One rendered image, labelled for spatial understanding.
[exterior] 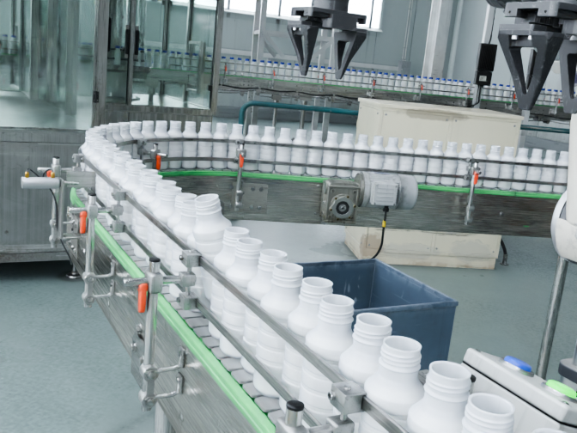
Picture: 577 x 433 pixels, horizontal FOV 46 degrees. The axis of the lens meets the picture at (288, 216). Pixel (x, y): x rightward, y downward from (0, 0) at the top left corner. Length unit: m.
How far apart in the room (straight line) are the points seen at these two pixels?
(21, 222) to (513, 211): 2.66
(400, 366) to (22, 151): 3.56
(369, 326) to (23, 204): 3.54
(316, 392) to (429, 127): 4.40
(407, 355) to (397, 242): 4.55
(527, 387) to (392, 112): 4.32
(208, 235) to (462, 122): 4.25
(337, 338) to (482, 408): 0.20
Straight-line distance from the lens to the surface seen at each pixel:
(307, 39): 1.05
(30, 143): 4.07
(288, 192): 2.56
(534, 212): 2.91
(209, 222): 1.03
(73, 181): 1.81
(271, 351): 0.86
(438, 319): 1.50
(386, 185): 2.47
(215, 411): 0.98
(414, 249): 5.25
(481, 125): 5.24
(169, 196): 1.26
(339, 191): 2.48
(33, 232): 4.18
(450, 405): 0.62
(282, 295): 0.84
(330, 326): 0.75
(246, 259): 0.94
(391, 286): 1.70
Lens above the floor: 1.41
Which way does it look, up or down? 13 degrees down
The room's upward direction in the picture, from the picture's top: 6 degrees clockwise
